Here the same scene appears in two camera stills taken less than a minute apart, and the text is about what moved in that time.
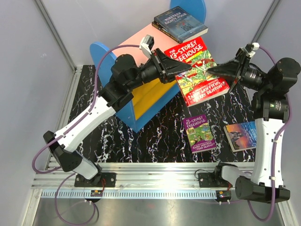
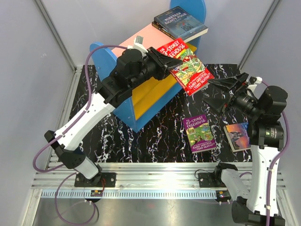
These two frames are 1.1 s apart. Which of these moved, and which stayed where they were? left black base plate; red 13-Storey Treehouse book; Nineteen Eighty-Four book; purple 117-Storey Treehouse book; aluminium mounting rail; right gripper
Moved: red 13-Storey Treehouse book; right gripper
Stayed: left black base plate; purple 117-Storey Treehouse book; aluminium mounting rail; Nineteen Eighty-Four book
